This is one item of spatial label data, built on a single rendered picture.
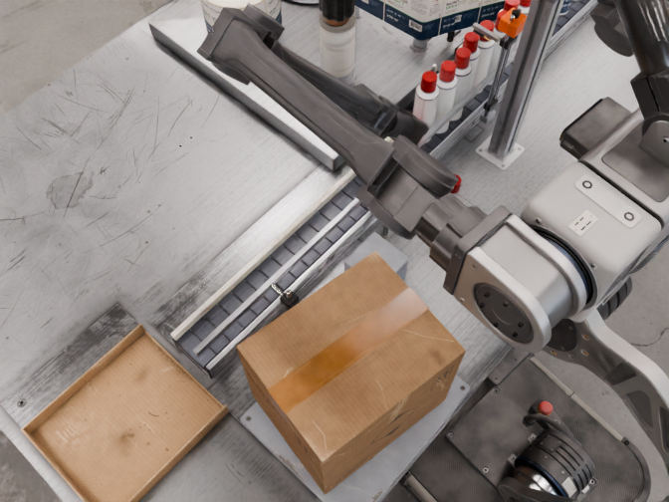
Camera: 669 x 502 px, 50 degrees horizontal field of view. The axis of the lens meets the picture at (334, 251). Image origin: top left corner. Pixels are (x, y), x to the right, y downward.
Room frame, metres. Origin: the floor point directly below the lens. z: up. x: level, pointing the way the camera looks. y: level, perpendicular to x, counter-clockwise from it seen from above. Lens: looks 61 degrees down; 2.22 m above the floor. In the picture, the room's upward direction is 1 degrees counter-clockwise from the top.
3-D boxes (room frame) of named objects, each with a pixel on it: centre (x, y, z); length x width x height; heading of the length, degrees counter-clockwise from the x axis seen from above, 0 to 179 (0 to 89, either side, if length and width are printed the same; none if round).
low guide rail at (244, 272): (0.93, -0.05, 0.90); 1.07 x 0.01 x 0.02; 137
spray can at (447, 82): (1.09, -0.25, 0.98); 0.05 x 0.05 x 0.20
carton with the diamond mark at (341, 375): (0.43, -0.02, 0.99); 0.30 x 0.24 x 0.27; 127
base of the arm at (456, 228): (0.45, -0.15, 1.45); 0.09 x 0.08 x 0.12; 131
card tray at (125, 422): (0.39, 0.41, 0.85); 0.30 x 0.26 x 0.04; 137
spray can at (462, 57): (1.12, -0.29, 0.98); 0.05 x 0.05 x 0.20
